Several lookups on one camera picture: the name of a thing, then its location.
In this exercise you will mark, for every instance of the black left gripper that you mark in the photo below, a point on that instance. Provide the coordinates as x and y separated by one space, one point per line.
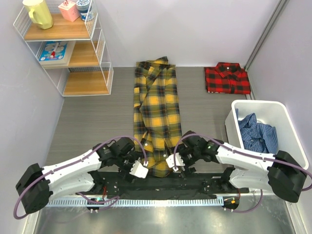
124 171

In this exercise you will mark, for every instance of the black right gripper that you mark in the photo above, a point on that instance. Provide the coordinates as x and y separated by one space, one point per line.
181 148

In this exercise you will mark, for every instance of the yellow plaid long sleeve shirt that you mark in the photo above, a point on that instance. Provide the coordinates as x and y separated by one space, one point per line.
157 123

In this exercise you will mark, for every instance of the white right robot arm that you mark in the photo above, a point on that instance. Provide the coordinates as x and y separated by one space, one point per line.
279 173

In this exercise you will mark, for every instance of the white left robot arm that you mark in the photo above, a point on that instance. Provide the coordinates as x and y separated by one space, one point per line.
40 185

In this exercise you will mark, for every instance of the blue checked shirt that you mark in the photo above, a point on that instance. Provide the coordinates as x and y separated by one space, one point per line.
256 136

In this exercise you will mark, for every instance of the red plaid folded shirt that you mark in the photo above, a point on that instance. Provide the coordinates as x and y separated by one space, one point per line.
227 78

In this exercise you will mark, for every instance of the white plastic bin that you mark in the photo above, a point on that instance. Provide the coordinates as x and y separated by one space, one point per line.
267 112

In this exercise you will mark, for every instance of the blue white book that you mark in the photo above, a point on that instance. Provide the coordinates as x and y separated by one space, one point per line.
56 53

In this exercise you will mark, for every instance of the pink box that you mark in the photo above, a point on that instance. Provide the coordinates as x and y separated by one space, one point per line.
69 10

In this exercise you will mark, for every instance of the blue white patterned cup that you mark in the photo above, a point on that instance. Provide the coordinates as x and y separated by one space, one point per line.
85 9

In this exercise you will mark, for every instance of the yellow pitcher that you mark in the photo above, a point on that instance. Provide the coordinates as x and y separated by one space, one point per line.
39 13

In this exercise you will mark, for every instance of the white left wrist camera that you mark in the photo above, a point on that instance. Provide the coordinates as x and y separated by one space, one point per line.
139 170

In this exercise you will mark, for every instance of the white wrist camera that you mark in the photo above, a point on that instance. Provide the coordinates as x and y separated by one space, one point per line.
139 170
175 162

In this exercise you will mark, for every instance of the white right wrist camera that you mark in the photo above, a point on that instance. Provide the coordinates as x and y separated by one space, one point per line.
175 162

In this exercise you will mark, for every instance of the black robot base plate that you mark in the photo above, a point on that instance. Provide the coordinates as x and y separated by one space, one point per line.
172 187

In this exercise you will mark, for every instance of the aluminium rail frame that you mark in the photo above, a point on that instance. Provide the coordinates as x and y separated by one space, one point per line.
172 205

